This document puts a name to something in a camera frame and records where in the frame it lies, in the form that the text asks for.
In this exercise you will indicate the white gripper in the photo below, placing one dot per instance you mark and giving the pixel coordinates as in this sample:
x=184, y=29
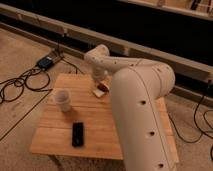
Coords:
x=98, y=74

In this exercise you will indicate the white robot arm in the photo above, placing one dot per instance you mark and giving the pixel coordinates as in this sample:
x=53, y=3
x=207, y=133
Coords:
x=135, y=86

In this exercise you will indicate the white sponge block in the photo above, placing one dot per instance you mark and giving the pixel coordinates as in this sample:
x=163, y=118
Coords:
x=98, y=93

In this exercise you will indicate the wooden table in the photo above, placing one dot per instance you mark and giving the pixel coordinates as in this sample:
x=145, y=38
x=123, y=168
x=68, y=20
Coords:
x=53, y=135

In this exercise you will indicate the blue power adapter box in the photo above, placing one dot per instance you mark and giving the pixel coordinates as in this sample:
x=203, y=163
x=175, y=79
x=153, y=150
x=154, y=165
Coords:
x=45, y=63

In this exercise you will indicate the black remote control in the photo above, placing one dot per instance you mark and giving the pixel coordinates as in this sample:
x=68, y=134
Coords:
x=77, y=134

